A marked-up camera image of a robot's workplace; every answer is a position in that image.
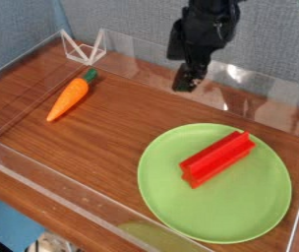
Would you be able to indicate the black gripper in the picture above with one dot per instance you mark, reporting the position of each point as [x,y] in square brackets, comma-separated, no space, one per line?
[202,31]

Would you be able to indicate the red rectangular block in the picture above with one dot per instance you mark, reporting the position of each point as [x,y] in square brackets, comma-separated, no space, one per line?
[208,162]

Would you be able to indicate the green round plate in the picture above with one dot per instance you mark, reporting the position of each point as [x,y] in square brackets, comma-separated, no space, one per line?
[235,207]

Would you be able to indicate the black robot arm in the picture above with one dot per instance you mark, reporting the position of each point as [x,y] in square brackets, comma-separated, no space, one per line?
[200,32]

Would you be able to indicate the orange toy carrot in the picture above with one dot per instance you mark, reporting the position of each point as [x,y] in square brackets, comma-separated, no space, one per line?
[73,92]

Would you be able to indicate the clear acrylic enclosure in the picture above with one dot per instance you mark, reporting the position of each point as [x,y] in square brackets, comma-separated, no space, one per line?
[68,171]

